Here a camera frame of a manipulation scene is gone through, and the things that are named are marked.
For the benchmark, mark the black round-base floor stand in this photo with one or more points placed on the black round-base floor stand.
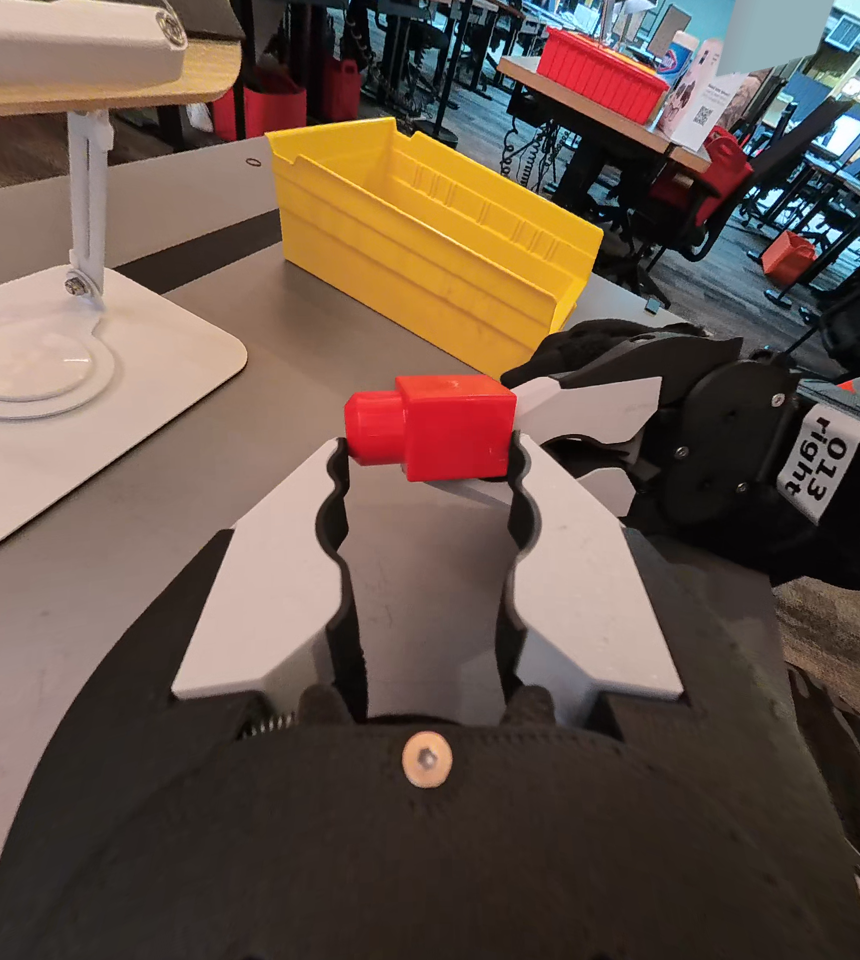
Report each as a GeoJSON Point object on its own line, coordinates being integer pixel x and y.
{"type": "Point", "coordinates": [452, 75]}

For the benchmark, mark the red plastic canister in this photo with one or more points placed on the red plastic canister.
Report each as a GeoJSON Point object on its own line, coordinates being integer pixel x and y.
{"type": "Point", "coordinates": [343, 90]}

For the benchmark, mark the red office chair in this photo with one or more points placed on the red office chair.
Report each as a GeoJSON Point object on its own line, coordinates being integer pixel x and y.
{"type": "Point", "coordinates": [722, 172]}

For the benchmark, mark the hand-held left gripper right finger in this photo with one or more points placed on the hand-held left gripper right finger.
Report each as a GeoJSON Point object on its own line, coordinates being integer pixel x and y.
{"type": "Point", "coordinates": [595, 607]}

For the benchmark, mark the yellow plastic bin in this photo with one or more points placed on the yellow plastic bin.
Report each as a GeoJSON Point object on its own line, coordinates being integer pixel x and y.
{"type": "Point", "coordinates": [400, 247]}

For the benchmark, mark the wooden top desk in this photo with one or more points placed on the wooden top desk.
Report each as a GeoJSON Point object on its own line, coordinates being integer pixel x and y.
{"type": "Point", "coordinates": [624, 131]}

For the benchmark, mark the red plastic bin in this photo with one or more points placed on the red plastic bin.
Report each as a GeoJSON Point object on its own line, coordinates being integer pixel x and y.
{"type": "Point", "coordinates": [265, 105]}
{"type": "Point", "coordinates": [595, 71]}

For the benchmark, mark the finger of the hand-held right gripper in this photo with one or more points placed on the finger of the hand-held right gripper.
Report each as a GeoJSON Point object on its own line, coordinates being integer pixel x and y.
{"type": "Point", "coordinates": [609, 491]}
{"type": "Point", "coordinates": [602, 405]}

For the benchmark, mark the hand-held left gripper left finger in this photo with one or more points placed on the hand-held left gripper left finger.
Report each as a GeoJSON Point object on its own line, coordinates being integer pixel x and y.
{"type": "Point", "coordinates": [265, 600]}

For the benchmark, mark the white cardboard box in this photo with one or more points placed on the white cardboard box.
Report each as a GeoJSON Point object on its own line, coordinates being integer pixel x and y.
{"type": "Point", "coordinates": [703, 97]}

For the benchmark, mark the person's right hand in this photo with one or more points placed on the person's right hand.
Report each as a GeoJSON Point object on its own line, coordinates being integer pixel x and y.
{"type": "Point", "coordinates": [602, 345]}

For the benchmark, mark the white panel bracket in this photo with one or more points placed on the white panel bracket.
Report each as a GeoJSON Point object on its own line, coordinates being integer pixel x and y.
{"type": "Point", "coordinates": [62, 45]}

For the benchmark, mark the orange plastic bin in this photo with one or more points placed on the orange plastic bin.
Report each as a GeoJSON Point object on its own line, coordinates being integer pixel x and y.
{"type": "Point", "coordinates": [789, 259]}

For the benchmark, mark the small red object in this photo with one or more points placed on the small red object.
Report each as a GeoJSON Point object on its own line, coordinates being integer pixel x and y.
{"type": "Point", "coordinates": [452, 427]}

